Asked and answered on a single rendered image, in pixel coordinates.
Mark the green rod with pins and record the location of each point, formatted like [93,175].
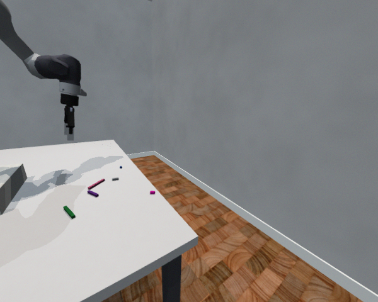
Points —
[69,212]

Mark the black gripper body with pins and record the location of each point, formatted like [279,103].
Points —
[69,100]

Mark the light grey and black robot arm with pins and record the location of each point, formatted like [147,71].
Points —
[65,68]

